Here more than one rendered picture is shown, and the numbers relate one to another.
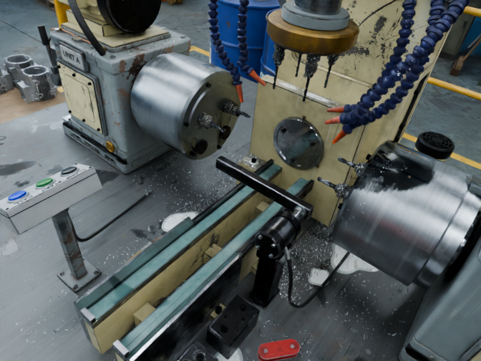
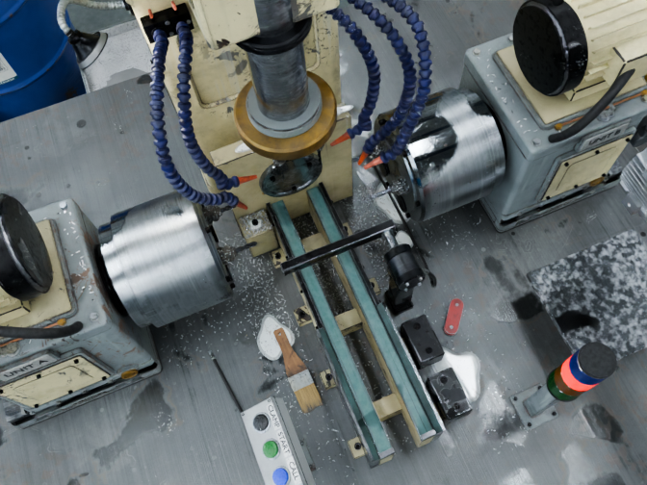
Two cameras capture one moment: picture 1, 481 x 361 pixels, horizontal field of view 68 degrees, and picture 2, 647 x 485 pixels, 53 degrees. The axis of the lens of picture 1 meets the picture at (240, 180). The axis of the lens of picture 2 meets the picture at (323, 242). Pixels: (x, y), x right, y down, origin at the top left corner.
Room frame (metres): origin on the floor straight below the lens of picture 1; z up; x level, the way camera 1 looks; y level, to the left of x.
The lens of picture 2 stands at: (0.28, 0.39, 2.25)
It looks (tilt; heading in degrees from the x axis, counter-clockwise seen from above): 65 degrees down; 310
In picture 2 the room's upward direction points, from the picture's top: 7 degrees counter-clockwise
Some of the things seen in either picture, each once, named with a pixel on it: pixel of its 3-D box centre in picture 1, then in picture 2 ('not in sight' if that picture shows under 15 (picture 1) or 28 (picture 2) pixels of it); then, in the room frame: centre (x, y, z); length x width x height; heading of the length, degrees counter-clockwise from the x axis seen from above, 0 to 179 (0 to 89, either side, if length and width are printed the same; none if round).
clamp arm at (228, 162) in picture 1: (260, 185); (338, 247); (0.61, -0.05, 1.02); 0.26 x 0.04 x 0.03; 56
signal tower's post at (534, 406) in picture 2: not in sight; (560, 387); (0.10, -0.03, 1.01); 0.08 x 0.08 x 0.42; 56
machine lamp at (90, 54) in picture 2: not in sight; (101, 24); (1.04, -0.02, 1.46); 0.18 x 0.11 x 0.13; 146
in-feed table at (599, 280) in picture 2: not in sight; (602, 306); (0.08, -0.30, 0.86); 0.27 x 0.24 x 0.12; 56
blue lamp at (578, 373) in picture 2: not in sight; (591, 364); (0.10, -0.03, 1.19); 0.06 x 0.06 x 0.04
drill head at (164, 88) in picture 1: (175, 99); (146, 267); (0.91, 0.21, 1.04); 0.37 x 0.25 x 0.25; 56
